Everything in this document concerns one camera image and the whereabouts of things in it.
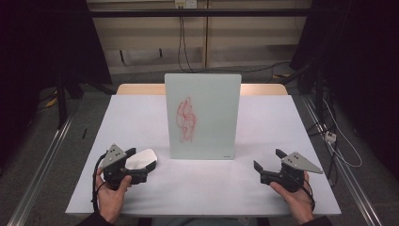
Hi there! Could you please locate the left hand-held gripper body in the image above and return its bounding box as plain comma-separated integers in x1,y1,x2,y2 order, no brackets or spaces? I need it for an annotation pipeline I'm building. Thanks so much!
99,143,149,191

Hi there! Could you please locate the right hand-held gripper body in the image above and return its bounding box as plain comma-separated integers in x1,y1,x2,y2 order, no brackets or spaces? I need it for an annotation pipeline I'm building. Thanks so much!
259,152,324,193

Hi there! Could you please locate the glass whiteboard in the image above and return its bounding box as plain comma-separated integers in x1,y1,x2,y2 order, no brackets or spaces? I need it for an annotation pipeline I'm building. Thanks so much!
164,73,243,161

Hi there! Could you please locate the person's right hand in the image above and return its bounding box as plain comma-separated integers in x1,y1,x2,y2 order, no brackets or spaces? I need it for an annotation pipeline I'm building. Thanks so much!
270,170,315,225

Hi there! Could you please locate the person's left hand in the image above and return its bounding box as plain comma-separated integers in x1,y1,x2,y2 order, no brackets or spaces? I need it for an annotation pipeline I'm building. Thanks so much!
95,168,133,224

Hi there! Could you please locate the white table cover sheet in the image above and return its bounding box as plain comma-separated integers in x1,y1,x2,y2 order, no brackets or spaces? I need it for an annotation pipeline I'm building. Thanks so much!
65,94,343,217

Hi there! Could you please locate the white power adapter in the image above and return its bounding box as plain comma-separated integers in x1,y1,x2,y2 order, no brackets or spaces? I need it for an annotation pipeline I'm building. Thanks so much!
324,130,338,144

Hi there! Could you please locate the black metal stand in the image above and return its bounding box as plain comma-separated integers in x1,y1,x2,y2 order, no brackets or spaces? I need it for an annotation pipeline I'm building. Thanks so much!
56,71,85,130

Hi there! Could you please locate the dark curtain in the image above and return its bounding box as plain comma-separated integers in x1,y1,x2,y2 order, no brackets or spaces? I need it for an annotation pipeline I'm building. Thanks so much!
289,0,399,182
0,0,113,164

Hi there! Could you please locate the black horizontal bar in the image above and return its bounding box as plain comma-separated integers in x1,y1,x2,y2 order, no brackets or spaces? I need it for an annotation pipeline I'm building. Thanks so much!
88,8,312,19

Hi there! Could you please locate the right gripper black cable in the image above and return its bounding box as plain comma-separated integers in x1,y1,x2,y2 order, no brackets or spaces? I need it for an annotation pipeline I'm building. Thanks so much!
300,178,316,212

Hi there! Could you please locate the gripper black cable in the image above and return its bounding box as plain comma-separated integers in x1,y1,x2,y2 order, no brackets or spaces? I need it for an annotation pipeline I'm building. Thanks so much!
300,178,316,212
90,152,109,213

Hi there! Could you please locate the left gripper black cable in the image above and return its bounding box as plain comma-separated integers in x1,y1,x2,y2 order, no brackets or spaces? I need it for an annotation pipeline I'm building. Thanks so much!
90,152,109,213

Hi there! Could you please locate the aluminium floor rail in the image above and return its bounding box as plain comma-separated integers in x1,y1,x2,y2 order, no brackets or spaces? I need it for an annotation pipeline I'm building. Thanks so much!
7,115,75,226
300,94,383,226

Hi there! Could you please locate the white cable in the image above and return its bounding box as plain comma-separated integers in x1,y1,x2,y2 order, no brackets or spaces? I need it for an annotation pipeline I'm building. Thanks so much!
322,98,363,169

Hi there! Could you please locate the black floor cable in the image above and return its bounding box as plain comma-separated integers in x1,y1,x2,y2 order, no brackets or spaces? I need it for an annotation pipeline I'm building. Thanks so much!
187,60,292,75

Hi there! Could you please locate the black hanging cable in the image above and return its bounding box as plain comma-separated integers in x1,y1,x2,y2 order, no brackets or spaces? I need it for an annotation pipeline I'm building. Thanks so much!
177,15,194,74

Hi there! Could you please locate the white wall outlet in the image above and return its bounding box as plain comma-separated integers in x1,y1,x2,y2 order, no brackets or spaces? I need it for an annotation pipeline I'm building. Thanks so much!
174,0,199,9

